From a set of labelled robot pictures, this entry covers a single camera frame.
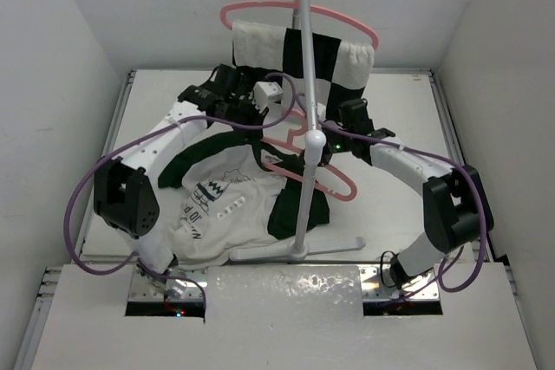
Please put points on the pink hanger with towel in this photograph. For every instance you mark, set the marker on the pink hanger with towel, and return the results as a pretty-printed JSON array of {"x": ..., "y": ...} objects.
[{"x": 300, "y": 9}]

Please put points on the grey clothes rack stand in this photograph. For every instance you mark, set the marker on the grey clothes rack stand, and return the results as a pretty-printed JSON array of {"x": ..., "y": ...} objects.
[{"x": 298, "y": 249}]

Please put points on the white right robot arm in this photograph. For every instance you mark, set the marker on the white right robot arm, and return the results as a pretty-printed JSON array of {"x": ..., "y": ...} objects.
[{"x": 454, "y": 203}]

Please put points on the white and green t shirt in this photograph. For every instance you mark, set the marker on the white and green t shirt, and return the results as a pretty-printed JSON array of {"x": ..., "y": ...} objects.
[{"x": 229, "y": 199}]

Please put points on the pink plastic hanger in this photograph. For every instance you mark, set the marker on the pink plastic hanger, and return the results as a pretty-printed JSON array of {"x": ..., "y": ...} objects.
[{"x": 308, "y": 145}]

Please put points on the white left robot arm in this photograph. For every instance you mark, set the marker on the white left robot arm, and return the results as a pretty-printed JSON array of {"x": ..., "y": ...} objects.
[{"x": 124, "y": 195}]

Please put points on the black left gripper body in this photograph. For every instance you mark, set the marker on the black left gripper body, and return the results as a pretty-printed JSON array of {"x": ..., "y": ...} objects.
[{"x": 243, "y": 111}]

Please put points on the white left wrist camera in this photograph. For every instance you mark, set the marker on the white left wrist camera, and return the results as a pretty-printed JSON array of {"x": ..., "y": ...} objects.
[{"x": 266, "y": 92}]

